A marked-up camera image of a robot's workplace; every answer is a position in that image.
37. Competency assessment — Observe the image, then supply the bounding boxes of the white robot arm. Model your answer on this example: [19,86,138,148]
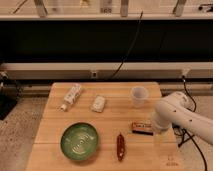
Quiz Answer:
[151,91,213,146]

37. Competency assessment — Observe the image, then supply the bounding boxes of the clear plastic cup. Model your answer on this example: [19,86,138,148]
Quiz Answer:
[131,86,149,108]

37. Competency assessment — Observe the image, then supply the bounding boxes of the white tube bottle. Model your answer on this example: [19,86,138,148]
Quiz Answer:
[60,84,82,111]

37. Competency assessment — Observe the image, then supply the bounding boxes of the wooden table board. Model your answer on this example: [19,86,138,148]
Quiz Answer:
[26,82,185,171]

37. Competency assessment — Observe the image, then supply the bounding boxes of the red chili pepper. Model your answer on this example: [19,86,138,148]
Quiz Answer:
[117,133,125,162]

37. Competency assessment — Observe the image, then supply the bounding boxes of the green ceramic bowl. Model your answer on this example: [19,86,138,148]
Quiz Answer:
[60,122,99,162]

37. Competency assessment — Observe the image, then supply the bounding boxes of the black object at left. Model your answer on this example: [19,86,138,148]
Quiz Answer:
[0,71,21,120]

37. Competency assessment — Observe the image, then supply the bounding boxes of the white wall outlet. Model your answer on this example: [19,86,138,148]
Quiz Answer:
[91,71,98,79]

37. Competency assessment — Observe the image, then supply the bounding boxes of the black hanging cable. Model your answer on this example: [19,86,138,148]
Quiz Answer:
[107,10,144,81]

